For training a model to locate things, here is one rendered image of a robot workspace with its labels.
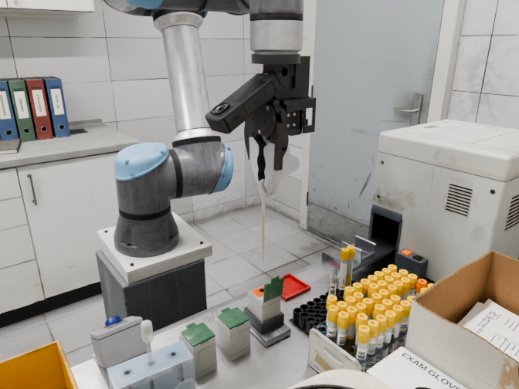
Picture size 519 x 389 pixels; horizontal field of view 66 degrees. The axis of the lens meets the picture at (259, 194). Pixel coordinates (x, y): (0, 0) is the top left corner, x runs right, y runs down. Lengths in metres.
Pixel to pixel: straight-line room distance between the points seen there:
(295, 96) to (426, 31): 1.78
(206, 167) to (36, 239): 1.49
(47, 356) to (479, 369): 0.56
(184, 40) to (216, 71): 2.19
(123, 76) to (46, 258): 1.26
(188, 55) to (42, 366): 0.67
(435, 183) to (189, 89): 0.57
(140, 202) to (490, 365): 0.68
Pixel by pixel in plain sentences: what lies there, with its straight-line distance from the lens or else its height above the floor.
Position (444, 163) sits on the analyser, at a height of 1.14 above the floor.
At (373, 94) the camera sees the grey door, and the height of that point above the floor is 1.08.
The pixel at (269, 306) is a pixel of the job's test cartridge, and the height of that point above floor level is 0.94.
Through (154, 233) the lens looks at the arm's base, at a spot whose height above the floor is 0.96.
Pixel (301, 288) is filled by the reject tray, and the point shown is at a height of 0.88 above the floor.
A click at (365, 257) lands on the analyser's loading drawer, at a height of 0.93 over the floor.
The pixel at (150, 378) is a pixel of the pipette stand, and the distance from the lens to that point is 0.56.
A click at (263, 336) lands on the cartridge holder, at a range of 0.73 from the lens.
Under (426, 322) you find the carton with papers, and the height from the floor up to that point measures 1.00.
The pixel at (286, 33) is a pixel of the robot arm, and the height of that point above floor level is 1.37.
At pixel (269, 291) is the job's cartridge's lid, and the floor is 0.97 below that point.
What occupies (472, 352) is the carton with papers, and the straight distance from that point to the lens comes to 0.60.
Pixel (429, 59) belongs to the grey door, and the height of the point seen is 1.28.
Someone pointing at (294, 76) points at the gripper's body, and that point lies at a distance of 0.62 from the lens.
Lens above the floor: 1.36
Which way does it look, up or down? 20 degrees down
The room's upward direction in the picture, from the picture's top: straight up
